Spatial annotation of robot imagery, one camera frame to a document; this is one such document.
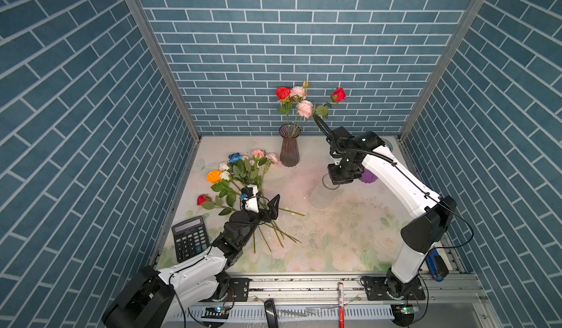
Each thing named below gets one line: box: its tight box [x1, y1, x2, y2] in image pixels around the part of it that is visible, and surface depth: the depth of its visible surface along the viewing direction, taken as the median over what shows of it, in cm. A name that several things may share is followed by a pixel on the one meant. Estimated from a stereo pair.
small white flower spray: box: [218, 161, 231, 181], surface depth 107 cm
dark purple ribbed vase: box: [278, 123, 301, 168], surface depth 101 cm
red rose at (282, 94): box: [275, 86, 293, 126], surface depth 97 cm
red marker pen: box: [338, 281, 345, 328], surface depth 72 cm
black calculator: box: [171, 215, 209, 264], surface depth 86 cm
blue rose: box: [228, 152, 243, 164], surface depth 107 cm
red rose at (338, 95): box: [314, 87, 347, 119], surface depth 86 cm
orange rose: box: [206, 169, 222, 184], surface depth 101 cm
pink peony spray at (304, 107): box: [289, 79, 314, 127], surface depth 93 cm
